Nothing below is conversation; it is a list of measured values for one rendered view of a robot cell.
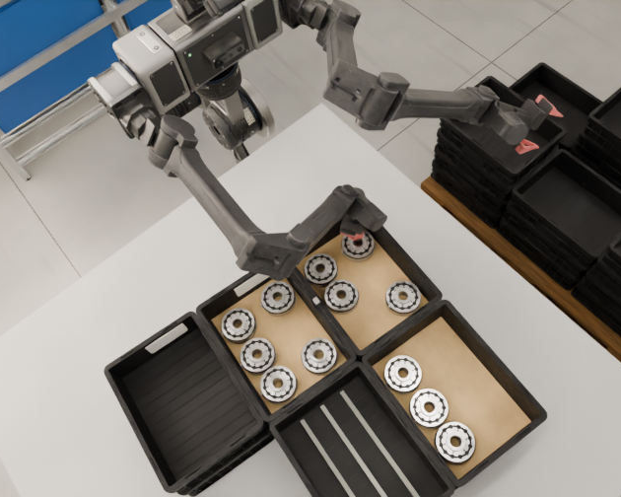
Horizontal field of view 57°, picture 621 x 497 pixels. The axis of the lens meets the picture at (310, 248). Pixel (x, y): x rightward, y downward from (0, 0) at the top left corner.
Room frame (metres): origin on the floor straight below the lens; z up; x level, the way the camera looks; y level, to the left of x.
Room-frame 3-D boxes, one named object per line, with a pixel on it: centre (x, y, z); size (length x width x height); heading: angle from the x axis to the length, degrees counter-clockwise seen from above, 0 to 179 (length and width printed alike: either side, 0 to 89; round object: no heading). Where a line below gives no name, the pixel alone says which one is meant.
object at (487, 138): (1.31, -0.84, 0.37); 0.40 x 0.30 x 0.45; 29
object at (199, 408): (0.42, 0.43, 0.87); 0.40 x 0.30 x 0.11; 24
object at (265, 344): (0.51, 0.21, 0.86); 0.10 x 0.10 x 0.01
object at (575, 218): (0.96, -1.04, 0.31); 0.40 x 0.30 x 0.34; 29
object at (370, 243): (0.79, -0.15, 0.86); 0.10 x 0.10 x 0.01
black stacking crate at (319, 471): (0.17, -0.01, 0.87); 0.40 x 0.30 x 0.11; 24
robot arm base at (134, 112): (0.92, 0.31, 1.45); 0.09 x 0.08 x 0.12; 119
